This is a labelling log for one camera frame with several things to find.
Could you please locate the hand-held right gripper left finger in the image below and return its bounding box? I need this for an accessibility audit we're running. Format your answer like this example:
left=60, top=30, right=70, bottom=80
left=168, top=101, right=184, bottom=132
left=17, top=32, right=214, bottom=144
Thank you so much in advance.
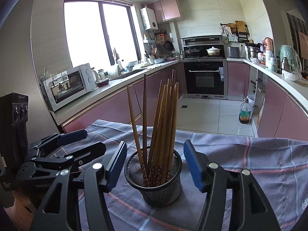
left=29, top=141, right=127, bottom=231

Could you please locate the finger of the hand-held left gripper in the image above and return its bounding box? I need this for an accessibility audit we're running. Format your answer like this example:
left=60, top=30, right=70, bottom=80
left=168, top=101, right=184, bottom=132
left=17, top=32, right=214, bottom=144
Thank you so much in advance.
left=31, top=141, right=107, bottom=174
left=28, top=129, right=88, bottom=155

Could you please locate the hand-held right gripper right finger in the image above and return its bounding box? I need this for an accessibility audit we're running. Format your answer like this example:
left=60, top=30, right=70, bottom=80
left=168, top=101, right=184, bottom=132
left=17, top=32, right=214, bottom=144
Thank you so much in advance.
left=183, top=140, right=276, bottom=231

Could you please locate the black mesh utensil holder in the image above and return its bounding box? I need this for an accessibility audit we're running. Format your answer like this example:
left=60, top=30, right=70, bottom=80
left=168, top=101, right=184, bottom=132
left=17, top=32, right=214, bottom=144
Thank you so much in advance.
left=124, top=148, right=183, bottom=207

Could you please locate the bundle of bamboo chopsticks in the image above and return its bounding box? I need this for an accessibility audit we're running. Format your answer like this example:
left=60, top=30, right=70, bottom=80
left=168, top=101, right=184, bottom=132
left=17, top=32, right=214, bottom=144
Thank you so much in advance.
left=127, top=69, right=180, bottom=188

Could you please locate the person's left hand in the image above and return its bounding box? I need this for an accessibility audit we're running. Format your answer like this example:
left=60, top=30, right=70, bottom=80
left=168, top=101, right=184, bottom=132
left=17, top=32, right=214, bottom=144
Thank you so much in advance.
left=7, top=190, right=42, bottom=222

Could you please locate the pink base cabinet run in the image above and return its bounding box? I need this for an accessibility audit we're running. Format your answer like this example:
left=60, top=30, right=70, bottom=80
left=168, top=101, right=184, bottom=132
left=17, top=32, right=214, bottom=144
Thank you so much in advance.
left=61, top=63, right=184, bottom=134
left=227, top=61, right=308, bottom=140

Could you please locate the blue plaid tablecloth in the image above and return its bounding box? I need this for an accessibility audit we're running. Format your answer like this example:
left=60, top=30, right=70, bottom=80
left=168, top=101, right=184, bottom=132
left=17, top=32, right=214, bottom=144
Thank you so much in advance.
left=52, top=119, right=308, bottom=231

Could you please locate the white microwave oven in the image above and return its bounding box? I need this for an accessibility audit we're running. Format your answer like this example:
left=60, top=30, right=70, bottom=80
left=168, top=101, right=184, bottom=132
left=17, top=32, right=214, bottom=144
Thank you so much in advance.
left=43, top=63, right=97, bottom=112

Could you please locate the red bowl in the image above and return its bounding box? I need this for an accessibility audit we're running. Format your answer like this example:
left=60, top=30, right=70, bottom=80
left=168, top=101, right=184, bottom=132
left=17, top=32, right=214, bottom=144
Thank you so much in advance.
left=95, top=78, right=110, bottom=88

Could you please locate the plastic oil bottle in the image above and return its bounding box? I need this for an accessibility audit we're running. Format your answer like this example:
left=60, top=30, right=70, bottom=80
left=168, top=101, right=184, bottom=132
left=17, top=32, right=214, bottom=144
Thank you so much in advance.
left=239, top=98, right=253, bottom=124

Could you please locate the black built-in oven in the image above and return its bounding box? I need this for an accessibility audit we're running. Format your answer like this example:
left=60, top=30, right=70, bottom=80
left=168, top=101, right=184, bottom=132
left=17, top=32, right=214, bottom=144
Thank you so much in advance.
left=183, top=61, right=228, bottom=100

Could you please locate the large kitchen window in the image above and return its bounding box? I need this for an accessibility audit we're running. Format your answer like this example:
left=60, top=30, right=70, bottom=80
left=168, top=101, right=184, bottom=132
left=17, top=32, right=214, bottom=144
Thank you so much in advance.
left=64, top=1, right=142, bottom=69

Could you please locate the black pot with glass lid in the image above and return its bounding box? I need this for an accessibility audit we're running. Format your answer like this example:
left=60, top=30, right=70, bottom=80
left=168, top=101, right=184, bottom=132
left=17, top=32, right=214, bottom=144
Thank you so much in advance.
left=184, top=47, right=201, bottom=58

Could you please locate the white casserole pot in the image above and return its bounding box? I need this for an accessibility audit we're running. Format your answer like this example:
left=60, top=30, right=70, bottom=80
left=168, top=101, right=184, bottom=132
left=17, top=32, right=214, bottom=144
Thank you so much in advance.
left=206, top=46, right=222, bottom=56

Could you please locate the silver countertop appliance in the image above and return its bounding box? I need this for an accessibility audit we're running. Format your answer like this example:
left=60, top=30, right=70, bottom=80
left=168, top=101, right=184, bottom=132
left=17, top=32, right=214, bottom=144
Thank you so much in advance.
left=227, top=46, right=241, bottom=59

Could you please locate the black range hood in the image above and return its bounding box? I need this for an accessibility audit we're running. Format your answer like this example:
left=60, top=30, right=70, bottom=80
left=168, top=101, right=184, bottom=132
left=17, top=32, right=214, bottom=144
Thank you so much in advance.
left=180, top=36, right=224, bottom=47

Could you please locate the steel pressure cooker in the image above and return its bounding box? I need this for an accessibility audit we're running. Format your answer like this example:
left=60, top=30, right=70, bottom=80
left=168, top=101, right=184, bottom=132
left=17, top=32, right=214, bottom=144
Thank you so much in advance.
left=245, top=43, right=264, bottom=58

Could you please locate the white plastic jar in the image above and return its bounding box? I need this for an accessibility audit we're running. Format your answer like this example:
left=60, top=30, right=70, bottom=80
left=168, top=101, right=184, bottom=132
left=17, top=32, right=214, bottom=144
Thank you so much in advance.
left=266, top=56, right=277, bottom=71

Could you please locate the pink thermos jug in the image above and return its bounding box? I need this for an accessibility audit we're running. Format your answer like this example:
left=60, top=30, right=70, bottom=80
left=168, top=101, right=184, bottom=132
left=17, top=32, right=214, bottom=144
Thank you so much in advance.
left=263, top=37, right=275, bottom=53

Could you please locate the wooden cutting board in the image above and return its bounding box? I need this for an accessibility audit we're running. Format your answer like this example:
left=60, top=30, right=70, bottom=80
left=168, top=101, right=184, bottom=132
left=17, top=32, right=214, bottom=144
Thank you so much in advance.
left=235, top=20, right=247, bottom=33

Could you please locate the black wall rack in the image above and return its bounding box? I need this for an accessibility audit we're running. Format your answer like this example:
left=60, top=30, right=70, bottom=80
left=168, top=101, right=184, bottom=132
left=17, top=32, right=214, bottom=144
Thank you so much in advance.
left=220, top=20, right=249, bottom=44

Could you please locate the white wall water heater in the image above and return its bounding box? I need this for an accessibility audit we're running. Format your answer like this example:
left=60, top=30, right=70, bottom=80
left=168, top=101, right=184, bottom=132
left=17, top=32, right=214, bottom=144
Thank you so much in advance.
left=140, top=7, right=158, bottom=30

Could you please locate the pink wall cabinet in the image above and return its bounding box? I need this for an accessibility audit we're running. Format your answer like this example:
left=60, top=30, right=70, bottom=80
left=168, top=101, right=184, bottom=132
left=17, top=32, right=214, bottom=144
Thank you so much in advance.
left=147, top=0, right=184, bottom=23

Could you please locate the framed wall picture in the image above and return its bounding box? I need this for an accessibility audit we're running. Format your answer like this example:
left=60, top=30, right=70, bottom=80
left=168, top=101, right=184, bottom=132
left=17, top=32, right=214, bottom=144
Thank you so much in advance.
left=297, top=30, right=308, bottom=65

